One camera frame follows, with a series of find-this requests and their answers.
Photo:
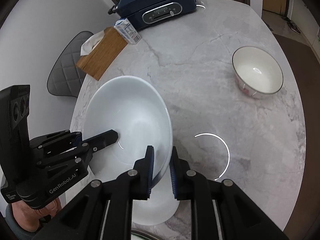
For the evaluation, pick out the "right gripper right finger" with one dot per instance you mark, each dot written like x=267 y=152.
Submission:
x=219 y=210

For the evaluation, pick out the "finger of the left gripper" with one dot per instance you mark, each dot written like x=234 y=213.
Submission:
x=101 y=141

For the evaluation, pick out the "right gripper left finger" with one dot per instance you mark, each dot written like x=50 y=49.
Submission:
x=103 y=210

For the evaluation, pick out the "grey rimmed plate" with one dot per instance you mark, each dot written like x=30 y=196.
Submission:
x=139 y=234

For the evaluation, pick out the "medium white bowl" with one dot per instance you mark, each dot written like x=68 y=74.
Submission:
x=136 y=111

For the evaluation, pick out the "large white bowl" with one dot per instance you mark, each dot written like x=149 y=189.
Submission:
x=157 y=209

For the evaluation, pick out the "floral patterned small bowl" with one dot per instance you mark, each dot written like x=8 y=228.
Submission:
x=257 y=73

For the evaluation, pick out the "person's left hand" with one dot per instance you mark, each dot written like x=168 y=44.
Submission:
x=28 y=218

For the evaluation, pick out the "grey quilted chair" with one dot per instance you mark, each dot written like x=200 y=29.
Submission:
x=65 y=78

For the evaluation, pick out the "wooden tissue box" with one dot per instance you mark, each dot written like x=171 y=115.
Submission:
x=97 y=61

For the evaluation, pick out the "small milk carton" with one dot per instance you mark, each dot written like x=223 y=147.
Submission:
x=127 y=31

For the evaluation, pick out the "navy electric cooker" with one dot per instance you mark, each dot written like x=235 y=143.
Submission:
x=144 y=13

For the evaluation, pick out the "shoes on floor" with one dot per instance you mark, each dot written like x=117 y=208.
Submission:
x=292 y=25

